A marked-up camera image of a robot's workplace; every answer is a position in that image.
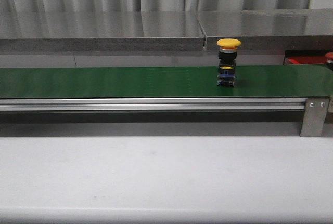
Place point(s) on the red plastic bin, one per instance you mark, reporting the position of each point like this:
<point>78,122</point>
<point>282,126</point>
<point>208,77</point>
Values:
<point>307,60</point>

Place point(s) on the right steel counter top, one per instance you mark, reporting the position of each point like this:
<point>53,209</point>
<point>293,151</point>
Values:
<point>281,29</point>

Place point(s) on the steel counter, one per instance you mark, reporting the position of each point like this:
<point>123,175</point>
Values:
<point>281,29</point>
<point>100,31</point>

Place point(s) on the aluminium conveyor side rail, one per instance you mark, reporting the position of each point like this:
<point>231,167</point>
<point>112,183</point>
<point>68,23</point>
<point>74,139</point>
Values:
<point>145,104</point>

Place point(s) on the red mushroom push button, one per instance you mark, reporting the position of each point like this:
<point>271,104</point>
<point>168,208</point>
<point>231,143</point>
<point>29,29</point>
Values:
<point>329,60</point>

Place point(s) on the left steel counter top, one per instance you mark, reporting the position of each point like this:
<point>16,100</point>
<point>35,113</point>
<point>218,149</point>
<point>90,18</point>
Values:
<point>100,31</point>

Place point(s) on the steel conveyor support bracket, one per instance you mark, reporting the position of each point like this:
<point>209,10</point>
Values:
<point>315,111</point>

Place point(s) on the green conveyor belt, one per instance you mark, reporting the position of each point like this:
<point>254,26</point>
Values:
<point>251,81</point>

